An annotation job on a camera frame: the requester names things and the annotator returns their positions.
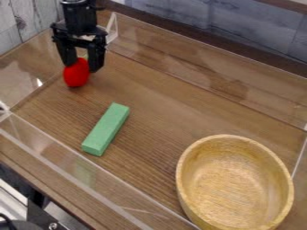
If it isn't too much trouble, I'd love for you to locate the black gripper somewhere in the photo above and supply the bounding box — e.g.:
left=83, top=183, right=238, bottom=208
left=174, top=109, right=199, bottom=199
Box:
left=51, top=22, right=109, bottom=73

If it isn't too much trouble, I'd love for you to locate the red strawberry toy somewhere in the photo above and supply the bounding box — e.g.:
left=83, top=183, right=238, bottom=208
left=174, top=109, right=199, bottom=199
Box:
left=65, top=57, right=90, bottom=87

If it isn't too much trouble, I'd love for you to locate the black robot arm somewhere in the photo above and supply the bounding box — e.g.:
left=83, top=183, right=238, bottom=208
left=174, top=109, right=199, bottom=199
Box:
left=51, top=0, right=109, bottom=73

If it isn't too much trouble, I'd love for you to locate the green rectangular block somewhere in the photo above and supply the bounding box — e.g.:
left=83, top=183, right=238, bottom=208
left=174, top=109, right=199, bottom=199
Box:
left=82, top=102, right=130, bottom=156

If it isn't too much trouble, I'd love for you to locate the wooden bowl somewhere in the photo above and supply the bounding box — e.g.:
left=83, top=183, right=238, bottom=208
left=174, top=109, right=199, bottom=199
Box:
left=175, top=134, right=294, bottom=230

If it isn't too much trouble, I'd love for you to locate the clear acrylic enclosure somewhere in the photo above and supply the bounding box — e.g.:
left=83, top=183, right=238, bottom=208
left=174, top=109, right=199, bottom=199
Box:
left=0, top=12, right=307, bottom=230

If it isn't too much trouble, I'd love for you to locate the black metal table frame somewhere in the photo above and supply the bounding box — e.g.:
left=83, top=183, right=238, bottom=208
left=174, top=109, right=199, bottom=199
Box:
left=0, top=164, right=62, bottom=230

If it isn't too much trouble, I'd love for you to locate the black cable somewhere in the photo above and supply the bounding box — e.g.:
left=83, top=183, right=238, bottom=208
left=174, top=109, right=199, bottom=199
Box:
left=0, top=212, right=19, bottom=230

